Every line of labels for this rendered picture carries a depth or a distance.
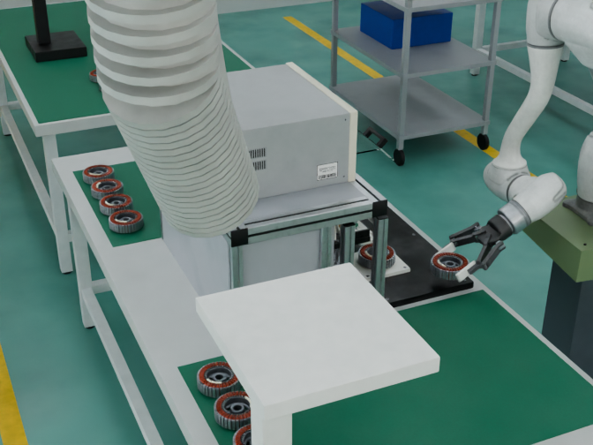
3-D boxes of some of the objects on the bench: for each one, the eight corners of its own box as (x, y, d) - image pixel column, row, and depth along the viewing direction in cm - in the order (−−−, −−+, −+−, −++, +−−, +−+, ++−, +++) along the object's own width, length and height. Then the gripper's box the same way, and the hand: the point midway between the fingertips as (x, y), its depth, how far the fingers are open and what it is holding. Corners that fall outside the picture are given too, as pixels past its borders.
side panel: (325, 322, 261) (327, 221, 246) (329, 328, 259) (332, 226, 244) (230, 346, 251) (227, 242, 236) (235, 352, 249) (231, 247, 234)
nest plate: (386, 248, 294) (386, 245, 293) (409, 271, 282) (410, 267, 281) (343, 258, 288) (343, 254, 288) (365, 282, 276) (365, 278, 276)
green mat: (304, 132, 381) (304, 131, 381) (374, 194, 332) (374, 194, 331) (72, 171, 347) (71, 171, 347) (112, 247, 298) (112, 246, 298)
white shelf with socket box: (344, 426, 223) (349, 261, 202) (424, 536, 194) (440, 357, 172) (204, 468, 211) (194, 297, 189) (266, 592, 181) (263, 406, 159)
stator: (380, 248, 291) (380, 238, 289) (402, 264, 283) (403, 253, 281) (350, 258, 286) (351, 247, 284) (372, 275, 278) (372, 264, 276)
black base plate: (371, 198, 329) (372, 192, 328) (473, 288, 278) (474, 281, 277) (247, 223, 313) (247, 217, 311) (330, 324, 261) (330, 317, 260)
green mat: (483, 290, 277) (483, 289, 277) (624, 414, 228) (624, 413, 228) (176, 367, 243) (176, 366, 243) (266, 532, 194) (266, 531, 194)
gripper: (533, 250, 269) (472, 297, 267) (486, 214, 288) (429, 259, 286) (525, 232, 265) (463, 280, 263) (478, 198, 283) (420, 242, 281)
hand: (451, 265), depth 274 cm, fingers closed on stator, 11 cm apart
